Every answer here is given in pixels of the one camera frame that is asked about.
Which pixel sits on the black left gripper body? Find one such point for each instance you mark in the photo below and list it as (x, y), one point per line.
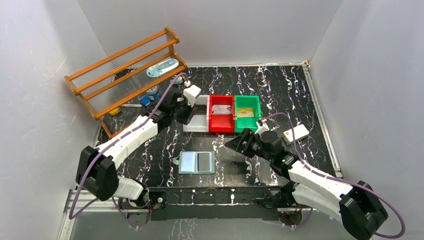
(185, 110)

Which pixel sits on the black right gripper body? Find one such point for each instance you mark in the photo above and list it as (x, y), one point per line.
(248, 145)

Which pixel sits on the white magnetic stripe card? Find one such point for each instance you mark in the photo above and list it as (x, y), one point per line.
(221, 109)

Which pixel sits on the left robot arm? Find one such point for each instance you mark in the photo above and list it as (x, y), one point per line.
(97, 167)

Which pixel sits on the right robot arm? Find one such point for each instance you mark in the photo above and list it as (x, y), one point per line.
(360, 212)

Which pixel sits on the gold card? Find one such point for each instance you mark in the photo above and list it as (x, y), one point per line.
(245, 112)

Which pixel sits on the white plastic bin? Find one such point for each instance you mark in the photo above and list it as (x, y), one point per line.
(200, 120)

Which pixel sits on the blue small block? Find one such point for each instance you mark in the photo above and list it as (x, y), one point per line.
(145, 101)

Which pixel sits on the green plastic bin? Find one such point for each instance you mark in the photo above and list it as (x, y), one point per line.
(247, 101)

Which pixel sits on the white small box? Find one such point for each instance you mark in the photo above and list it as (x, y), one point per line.
(294, 134)

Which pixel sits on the red plastic bin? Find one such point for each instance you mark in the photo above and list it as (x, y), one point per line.
(221, 123)

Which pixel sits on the white marker pen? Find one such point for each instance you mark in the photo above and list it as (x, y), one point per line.
(130, 105)

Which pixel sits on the yellow small block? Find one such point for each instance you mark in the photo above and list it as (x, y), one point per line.
(115, 111)

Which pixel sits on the orange wooden shelf rack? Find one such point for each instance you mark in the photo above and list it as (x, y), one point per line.
(121, 77)

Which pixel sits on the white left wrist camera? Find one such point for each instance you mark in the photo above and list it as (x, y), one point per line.
(191, 92)

